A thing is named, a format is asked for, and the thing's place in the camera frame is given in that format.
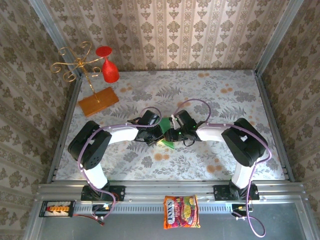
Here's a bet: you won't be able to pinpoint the green paper sheet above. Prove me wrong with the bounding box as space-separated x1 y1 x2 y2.
159 116 176 150

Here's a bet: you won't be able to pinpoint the floral table cover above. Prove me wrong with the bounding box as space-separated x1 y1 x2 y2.
55 69 286 181

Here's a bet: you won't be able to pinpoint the red wine glass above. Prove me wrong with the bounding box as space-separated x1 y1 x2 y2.
95 46 120 84

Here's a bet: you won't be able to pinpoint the orange candy bag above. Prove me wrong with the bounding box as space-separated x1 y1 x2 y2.
163 195 201 230

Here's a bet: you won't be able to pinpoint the small left circuit board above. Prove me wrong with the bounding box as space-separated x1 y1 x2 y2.
91 203 114 214

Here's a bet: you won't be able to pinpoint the small circuit board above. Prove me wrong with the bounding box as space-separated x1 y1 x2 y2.
231 203 254 216
91 203 114 214

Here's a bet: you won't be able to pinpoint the small right circuit board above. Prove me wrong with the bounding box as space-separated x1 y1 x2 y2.
231 203 254 216

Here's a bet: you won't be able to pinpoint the black board yellow connectors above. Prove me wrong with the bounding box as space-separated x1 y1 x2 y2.
39 200 77 218

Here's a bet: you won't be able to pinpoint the aluminium frame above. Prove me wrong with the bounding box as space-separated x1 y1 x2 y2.
23 0 320 240

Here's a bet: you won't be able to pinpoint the gold wire rack wooden base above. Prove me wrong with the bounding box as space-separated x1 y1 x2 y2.
50 41 120 118

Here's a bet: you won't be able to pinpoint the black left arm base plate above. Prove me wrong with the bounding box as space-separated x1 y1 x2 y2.
80 185 126 202

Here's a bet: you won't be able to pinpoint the grey slotted cable duct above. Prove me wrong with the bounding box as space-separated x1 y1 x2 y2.
74 201 234 214

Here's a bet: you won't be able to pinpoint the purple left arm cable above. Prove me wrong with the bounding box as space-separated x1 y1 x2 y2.
77 106 163 221

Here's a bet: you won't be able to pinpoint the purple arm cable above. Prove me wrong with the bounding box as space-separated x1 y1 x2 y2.
77 106 163 221
176 98 273 238

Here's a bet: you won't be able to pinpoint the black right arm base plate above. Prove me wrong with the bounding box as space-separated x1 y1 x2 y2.
213 184 260 201

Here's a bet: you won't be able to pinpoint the red and black wires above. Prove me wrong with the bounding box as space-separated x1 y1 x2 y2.
72 212 106 227

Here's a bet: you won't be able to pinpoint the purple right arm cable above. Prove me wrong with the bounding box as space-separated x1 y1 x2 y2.
176 98 273 238

